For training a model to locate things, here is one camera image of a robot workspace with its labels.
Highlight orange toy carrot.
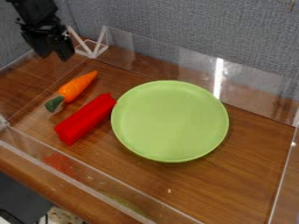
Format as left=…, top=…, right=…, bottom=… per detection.
left=44, top=71, right=99, bottom=112

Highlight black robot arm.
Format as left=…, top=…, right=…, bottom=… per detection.
left=5, top=0, right=75, bottom=61

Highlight clear acrylic enclosure walls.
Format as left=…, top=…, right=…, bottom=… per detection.
left=0, top=27, right=299, bottom=224

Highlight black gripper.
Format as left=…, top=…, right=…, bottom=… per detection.
left=14, top=16, right=75, bottom=61

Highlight light green plate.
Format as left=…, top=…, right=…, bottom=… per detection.
left=111, top=80, right=229, bottom=163

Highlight clear acrylic corner bracket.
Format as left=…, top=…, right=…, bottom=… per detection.
left=68, top=26, right=108, bottom=59

